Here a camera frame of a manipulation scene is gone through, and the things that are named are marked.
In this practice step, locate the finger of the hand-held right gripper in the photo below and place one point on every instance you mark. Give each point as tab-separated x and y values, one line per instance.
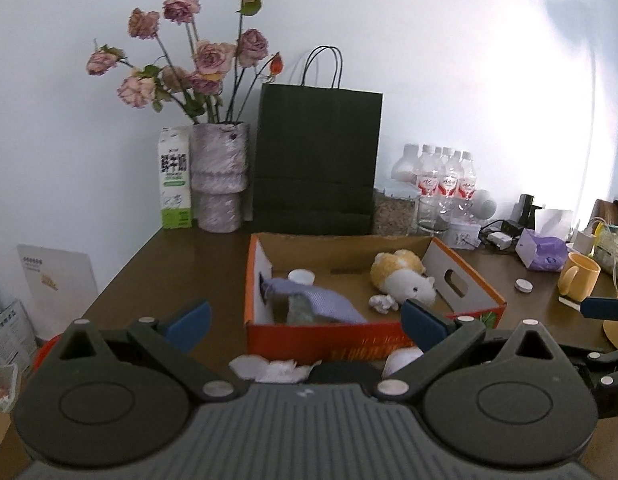
604	308
596	357

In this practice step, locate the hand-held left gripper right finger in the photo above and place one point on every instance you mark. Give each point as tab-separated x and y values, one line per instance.
421	327

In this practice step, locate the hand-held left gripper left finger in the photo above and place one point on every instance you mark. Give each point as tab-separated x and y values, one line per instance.
191	320

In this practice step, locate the clear cotton swab container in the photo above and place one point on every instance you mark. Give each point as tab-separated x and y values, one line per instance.
401	357

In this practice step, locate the small white tissue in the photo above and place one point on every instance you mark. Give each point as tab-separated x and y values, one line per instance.
384	303

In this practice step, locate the white yellow plush sheep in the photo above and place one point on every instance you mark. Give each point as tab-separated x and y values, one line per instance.
404	280

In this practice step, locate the large white tissue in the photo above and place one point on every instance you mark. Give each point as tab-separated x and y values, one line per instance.
274	370

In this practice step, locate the purple cloth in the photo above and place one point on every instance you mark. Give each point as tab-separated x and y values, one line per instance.
324	302

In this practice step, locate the orange cardboard box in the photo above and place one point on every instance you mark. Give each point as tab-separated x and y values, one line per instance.
314	335

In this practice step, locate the green plastic bag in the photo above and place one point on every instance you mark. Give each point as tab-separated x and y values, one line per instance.
299	310

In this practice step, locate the white bottle cap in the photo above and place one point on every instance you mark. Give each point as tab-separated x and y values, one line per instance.
301	276

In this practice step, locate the brown wooden desktop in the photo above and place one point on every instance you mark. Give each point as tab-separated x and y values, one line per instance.
189	270

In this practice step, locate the white paper strip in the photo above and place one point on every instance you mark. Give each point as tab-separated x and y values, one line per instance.
569	301

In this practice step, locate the yellow mug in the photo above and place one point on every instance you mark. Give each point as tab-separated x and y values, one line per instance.
581	275

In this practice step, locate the pale printed plastic packet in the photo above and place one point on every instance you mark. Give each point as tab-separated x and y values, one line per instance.
611	247

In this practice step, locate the purple tissue box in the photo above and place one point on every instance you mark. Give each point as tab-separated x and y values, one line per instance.
541	255

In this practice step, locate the white round cap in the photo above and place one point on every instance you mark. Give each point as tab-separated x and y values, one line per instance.
523	285

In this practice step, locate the white printed tin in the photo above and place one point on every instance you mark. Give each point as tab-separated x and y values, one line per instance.
461	234

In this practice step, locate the clear glass cup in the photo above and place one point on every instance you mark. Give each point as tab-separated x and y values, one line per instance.
431	215

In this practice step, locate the white power adapter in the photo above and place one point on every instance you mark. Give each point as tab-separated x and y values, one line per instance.
500	240

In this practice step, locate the clear grain container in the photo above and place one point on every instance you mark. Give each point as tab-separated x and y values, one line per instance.
394	212

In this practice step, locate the small black device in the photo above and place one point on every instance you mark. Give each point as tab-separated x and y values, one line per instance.
526	207

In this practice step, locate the white printed board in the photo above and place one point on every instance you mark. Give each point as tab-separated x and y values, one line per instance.
59	285

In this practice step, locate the white green milk carton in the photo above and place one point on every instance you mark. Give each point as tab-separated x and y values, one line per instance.
175	180

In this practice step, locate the wrapped water bottle pack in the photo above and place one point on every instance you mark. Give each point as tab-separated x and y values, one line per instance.
446	180

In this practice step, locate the red round object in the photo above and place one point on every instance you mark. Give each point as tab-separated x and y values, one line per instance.
44	352

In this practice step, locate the purple textured vase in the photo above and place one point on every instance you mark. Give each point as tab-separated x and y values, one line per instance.
219	170

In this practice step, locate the stacked printed boxes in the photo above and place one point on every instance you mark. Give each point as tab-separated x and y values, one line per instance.
9	330

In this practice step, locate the black paper bag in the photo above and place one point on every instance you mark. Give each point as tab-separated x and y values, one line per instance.
314	160

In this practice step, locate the small clear tray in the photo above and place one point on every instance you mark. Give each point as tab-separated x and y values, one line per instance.
1	387

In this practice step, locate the dried pink rose bouquet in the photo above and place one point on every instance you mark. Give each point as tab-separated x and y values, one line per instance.
214	57

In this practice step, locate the white wall charger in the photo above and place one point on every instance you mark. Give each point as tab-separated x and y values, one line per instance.
584	240

